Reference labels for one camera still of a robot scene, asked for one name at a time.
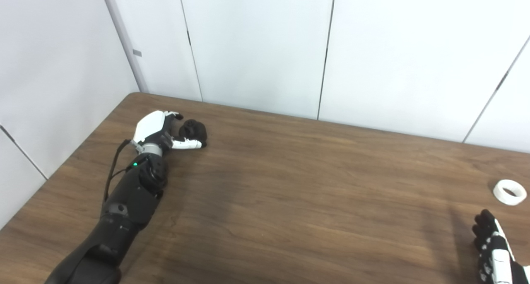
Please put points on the black and white left hand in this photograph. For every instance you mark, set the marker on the black and white left hand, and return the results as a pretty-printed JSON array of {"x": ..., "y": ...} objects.
[{"x": 150, "y": 126}]

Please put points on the black and white right hand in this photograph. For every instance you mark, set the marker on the black and white right hand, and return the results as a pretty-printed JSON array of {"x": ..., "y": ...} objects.
[{"x": 499, "y": 261}]

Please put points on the round black part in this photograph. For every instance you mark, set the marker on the round black part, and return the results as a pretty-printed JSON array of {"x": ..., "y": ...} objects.
[{"x": 194, "y": 130}]

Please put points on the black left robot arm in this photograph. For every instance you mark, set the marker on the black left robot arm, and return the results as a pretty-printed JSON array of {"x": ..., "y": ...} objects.
[{"x": 124, "y": 209}]

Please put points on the small grey wall tag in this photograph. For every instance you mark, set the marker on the small grey wall tag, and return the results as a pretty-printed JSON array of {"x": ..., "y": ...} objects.
[{"x": 137, "y": 53}]

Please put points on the grey wall corner strip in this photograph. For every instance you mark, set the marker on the grey wall corner strip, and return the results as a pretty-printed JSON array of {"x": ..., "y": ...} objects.
[{"x": 124, "y": 39}]

